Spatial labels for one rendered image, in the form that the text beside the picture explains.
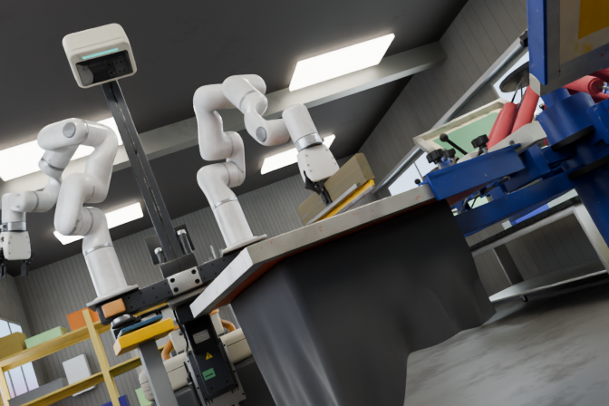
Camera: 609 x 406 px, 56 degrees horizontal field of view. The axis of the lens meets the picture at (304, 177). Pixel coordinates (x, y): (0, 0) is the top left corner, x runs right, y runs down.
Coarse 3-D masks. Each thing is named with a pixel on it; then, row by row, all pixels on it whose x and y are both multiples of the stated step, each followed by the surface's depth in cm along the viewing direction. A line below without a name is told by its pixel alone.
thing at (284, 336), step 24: (288, 264) 123; (264, 288) 134; (288, 288) 123; (240, 312) 153; (264, 312) 138; (288, 312) 126; (312, 312) 120; (264, 336) 143; (288, 336) 130; (312, 336) 120; (264, 360) 148; (288, 360) 133; (312, 360) 124; (288, 384) 139; (312, 384) 128; (336, 384) 117
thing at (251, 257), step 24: (408, 192) 133; (432, 192) 136; (336, 216) 123; (360, 216) 126; (384, 216) 128; (288, 240) 117; (312, 240) 119; (240, 264) 118; (216, 288) 137; (192, 312) 162
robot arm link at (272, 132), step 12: (252, 96) 176; (264, 96) 178; (240, 108) 179; (252, 108) 170; (264, 108) 179; (252, 120) 168; (264, 120) 166; (276, 120) 168; (252, 132) 169; (264, 132) 164; (276, 132) 165; (288, 132) 168; (264, 144) 167; (276, 144) 168
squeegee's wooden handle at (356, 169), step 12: (360, 156) 143; (348, 168) 147; (360, 168) 142; (336, 180) 153; (348, 180) 148; (360, 180) 143; (336, 192) 155; (312, 204) 168; (324, 204) 162; (300, 216) 176; (312, 216) 170
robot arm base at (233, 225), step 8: (232, 200) 198; (216, 208) 197; (224, 208) 196; (232, 208) 196; (240, 208) 199; (216, 216) 198; (224, 216) 196; (232, 216) 195; (240, 216) 197; (224, 224) 195; (232, 224) 195; (240, 224) 195; (224, 232) 196; (232, 232) 194; (240, 232) 194; (248, 232) 196; (232, 240) 194; (240, 240) 193
